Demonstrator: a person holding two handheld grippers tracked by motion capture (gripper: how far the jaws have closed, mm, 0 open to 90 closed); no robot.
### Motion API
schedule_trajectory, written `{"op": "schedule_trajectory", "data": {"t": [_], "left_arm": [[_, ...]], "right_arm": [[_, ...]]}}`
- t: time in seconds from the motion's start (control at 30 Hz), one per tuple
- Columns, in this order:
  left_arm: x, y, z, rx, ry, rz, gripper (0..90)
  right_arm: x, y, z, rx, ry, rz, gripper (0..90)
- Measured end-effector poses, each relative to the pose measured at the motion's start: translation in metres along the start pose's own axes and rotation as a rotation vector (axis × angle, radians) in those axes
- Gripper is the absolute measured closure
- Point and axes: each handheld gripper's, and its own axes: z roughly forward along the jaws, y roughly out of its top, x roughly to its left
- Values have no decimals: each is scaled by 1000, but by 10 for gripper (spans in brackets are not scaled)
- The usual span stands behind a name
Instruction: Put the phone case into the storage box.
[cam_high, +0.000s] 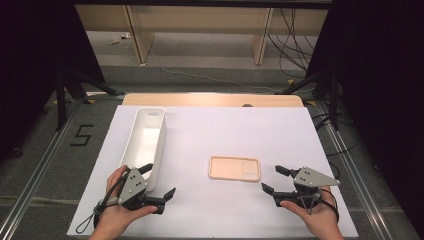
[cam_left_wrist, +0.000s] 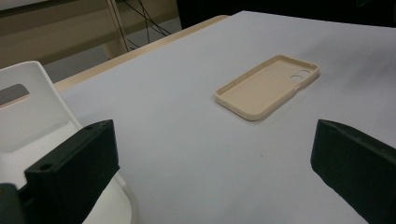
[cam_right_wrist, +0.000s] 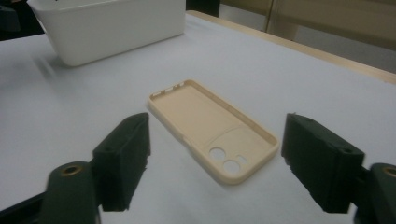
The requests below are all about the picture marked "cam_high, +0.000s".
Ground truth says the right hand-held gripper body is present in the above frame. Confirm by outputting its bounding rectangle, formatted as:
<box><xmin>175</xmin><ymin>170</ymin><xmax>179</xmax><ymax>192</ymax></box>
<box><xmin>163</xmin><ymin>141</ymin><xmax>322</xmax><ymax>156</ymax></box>
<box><xmin>272</xmin><ymin>167</ymin><xmax>341</xmax><ymax>215</ymax></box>

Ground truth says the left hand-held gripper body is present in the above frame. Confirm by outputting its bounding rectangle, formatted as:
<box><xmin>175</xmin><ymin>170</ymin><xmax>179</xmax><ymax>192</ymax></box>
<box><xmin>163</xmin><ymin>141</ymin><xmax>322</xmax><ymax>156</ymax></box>
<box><xmin>117</xmin><ymin>167</ymin><xmax>166</xmax><ymax>215</ymax></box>

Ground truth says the beige phone case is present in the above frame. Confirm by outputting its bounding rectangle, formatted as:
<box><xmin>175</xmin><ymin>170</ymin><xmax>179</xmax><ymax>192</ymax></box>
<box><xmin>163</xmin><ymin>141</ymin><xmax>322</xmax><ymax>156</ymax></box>
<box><xmin>208</xmin><ymin>155</ymin><xmax>262</xmax><ymax>183</ymax></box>

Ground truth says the person's left hand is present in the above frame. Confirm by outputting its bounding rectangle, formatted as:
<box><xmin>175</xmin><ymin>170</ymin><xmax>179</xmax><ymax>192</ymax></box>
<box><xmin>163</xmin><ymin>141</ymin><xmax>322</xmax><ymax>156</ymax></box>
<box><xmin>94</xmin><ymin>165</ymin><xmax>159</xmax><ymax>235</ymax></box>

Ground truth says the person's right hand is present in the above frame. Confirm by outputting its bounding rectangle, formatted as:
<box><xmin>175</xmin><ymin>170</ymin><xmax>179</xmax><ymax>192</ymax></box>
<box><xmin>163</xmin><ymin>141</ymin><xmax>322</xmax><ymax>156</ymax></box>
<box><xmin>280</xmin><ymin>186</ymin><xmax>342</xmax><ymax>235</ymax></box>

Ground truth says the white plastic bin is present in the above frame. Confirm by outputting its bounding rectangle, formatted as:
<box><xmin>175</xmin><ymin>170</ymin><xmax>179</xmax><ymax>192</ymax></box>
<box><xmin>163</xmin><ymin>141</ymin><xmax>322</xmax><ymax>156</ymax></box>
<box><xmin>118</xmin><ymin>106</ymin><xmax>168</xmax><ymax>193</ymax></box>

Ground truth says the white table sheet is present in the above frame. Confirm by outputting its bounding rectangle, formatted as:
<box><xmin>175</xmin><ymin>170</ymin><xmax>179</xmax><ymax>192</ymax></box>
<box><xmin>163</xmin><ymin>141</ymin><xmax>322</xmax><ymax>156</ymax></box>
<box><xmin>66</xmin><ymin>104</ymin><xmax>360</xmax><ymax>240</ymax></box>

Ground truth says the black metal stand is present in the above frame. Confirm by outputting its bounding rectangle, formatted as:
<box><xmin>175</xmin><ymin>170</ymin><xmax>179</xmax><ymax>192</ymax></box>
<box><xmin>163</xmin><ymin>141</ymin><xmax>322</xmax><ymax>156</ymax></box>
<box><xmin>54</xmin><ymin>67</ymin><xmax>126</xmax><ymax>132</ymax></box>
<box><xmin>275</xmin><ymin>69</ymin><xmax>342</xmax><ymax>132</ymax></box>

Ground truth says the wooden table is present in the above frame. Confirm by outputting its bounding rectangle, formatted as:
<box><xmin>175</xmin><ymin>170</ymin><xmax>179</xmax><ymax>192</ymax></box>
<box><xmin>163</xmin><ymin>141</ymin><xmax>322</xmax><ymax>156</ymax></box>
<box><xmin>121</xmin><ymin>92</ymin><xmax>305</xmax><ymax>108</ymax></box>

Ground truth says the dark curtain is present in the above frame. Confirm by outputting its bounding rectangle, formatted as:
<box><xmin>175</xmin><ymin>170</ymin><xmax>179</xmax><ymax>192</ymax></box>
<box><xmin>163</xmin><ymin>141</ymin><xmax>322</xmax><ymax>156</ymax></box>
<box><xmin>304</xmin><ymin>0</ymin><xmax>424</xmax><ymax>234</ymax></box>
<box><xmin>0</xmin><ymin>0</ymin><xmax>107</xmax><ymax>164</ymax></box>

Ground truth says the small white plug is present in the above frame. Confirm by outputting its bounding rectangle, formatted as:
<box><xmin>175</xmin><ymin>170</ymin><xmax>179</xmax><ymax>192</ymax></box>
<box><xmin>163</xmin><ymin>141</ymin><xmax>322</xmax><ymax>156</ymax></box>
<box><xmin>108</xmin><ymin>32</ymin><xmax>133</xmax><ymax>46</ymax></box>

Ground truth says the beige wooden shelf unit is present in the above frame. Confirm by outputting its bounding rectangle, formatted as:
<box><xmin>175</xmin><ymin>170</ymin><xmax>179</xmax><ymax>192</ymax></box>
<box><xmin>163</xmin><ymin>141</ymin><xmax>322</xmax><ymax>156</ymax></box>
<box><xmin>75</xmin><ymin>4</ymin><xmax>330</xmax><ymax>66</ymax></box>

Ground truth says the black right gripper strap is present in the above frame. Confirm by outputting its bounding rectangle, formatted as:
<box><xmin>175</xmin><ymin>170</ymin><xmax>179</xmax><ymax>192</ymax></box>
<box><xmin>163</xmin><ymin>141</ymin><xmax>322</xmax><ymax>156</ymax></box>
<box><xmin>319</xmin><ymin>187</ymin><xmax>341</xmax><ymax>224</ymax></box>

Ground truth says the black floor cable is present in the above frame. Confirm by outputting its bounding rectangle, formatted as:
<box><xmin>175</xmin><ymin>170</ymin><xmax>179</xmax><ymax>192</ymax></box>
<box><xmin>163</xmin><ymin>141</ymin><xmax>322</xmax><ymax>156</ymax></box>
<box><xmin>312</xmin><ymin>112</ymin><xmax>360</xmax><ymax>179</ymax></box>

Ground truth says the aluminium floor rail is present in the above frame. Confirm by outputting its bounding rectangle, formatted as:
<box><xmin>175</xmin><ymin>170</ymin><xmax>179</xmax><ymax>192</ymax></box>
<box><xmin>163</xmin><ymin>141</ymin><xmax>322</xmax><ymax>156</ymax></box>
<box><xmin>315</xmin><ymin>100</ymin><xmax>396</xmax><ymax>240</ymax></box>
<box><xmin>0</xmin><ymin>98</ymin><xmax>85</xmax><ymax>240</ymax></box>

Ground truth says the white floor cable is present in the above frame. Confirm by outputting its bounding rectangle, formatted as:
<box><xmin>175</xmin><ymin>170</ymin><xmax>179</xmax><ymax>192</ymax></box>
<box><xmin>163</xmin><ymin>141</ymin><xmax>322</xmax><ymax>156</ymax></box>
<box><xmin>145</xmin><ymin>39</ymin><xmax>289</xmax><ymax>94</ymax></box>

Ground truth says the bundle of black cables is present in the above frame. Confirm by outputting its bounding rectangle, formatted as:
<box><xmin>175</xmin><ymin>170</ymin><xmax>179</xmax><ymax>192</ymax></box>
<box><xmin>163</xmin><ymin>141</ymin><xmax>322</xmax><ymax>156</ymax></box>
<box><xmin>267</xmin><ymin>7</ymin><xmax>317</xmax><ymax>80</ymax></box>

